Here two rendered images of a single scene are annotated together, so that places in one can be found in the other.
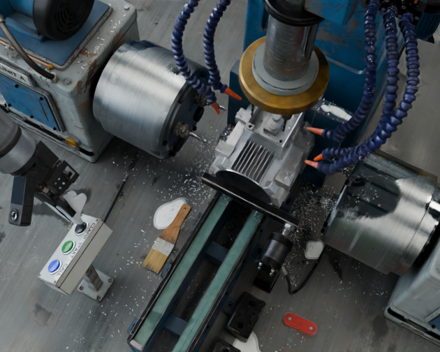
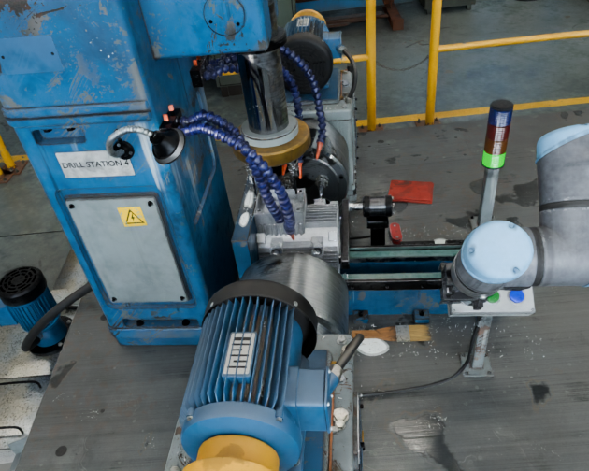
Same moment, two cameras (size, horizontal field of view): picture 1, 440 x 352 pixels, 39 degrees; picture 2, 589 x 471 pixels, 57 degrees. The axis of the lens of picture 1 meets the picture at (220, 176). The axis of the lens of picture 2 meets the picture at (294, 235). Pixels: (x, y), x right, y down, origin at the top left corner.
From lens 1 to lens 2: 145 cm
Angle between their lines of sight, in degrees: 61
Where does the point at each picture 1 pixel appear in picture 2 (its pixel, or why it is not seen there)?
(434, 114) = not seen: hidden behind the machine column
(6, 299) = (556, 432)
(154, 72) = (284, 278)
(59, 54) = (314, 360)
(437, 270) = (347, 107)
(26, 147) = not seen: hidden behind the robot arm
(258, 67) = (283, 132)
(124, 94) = (320, 298)
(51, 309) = (527, 387)
